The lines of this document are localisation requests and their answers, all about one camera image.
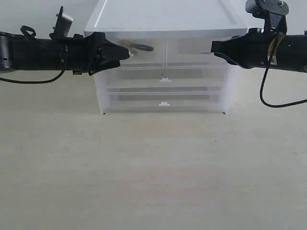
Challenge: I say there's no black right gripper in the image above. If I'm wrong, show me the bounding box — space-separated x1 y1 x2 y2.
211 28 276 69

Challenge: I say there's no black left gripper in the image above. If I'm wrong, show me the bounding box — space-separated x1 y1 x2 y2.
59 32 130 76

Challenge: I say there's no keychain with black strap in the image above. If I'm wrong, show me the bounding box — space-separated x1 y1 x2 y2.
118 41 154 57

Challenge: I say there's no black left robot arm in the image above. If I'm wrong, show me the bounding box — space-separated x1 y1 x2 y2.
0 32 130 76

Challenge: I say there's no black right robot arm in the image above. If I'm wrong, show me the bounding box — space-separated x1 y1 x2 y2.
211 28 307 72

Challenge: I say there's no wide bottom drawer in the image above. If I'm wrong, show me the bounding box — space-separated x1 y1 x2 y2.
99 91 228 112

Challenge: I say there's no wide drawer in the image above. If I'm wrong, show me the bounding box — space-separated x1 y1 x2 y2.
107 68 229 88
99 91 228 112

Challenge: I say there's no translucent plastic drawer cabinet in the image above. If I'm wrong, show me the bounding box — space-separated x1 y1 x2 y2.
85 0 248 114

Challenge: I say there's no wide middle drawer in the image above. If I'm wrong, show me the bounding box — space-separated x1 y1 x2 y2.
107 68 229 88

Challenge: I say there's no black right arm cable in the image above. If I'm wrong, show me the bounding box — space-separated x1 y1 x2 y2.
259 31 307 108

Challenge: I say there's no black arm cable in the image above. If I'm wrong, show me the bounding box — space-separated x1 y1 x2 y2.
0 25 67 84
259 31 307 108

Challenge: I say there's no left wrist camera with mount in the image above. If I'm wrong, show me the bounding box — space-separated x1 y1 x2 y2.
49 6 73 39

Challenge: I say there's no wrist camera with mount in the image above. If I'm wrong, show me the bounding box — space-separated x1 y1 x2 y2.
245 0 289 35
49 6 73 39

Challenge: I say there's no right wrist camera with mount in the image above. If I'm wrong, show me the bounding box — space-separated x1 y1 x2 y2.
245 0 289 35

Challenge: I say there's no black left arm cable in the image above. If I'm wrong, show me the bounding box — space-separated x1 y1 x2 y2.
0 25 67 84

